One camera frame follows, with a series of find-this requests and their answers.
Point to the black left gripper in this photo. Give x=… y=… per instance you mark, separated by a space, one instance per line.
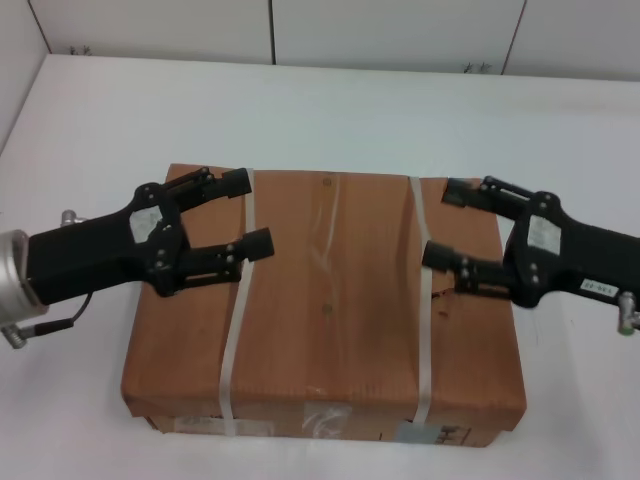
x=90 y=255

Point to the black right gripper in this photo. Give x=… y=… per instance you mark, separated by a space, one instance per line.
x=575 y=260

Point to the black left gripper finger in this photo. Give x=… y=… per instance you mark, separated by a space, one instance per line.
x=235 y=181
x=257 y=245

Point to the brown cardboard box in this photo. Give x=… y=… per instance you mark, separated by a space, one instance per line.
x=340 y=300

